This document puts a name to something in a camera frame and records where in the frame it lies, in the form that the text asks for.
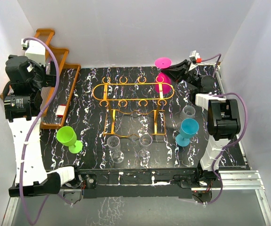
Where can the pink wine glass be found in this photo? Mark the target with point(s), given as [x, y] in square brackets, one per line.
[162, 77]

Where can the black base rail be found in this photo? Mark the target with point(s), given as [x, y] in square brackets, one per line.
[136, 182]

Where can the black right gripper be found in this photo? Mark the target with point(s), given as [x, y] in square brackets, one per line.
[178, 75]

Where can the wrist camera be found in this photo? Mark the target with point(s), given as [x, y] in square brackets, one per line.
[195, 57]
[35, 51]

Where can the clear wine glass left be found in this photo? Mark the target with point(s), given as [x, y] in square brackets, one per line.
[117, 156]

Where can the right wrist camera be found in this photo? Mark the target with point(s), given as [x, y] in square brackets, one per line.
[195, 57]

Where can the clear wine glass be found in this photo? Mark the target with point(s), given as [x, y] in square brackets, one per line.
[117, 156]
[144, 154]

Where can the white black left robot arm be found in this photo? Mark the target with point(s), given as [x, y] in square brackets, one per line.
[22, 107]

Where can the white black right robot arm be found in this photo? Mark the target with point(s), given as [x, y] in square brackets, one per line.
[223, 121]

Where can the clear wine glass right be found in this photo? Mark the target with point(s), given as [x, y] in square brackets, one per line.
[144, 154]

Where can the gold wire wine glass rack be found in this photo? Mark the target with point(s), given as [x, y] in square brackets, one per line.
[114, 97]

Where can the blue wine glass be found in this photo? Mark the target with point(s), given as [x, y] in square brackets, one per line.
[188, 128]

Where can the green wine glass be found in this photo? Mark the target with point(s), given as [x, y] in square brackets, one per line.
[67, 137]

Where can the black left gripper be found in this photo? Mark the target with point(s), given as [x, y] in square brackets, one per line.
[48, 80]

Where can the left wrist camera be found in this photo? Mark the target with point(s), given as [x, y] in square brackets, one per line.
[35, 51]

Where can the red white eraser block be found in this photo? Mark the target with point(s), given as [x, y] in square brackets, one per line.
[60, 110]

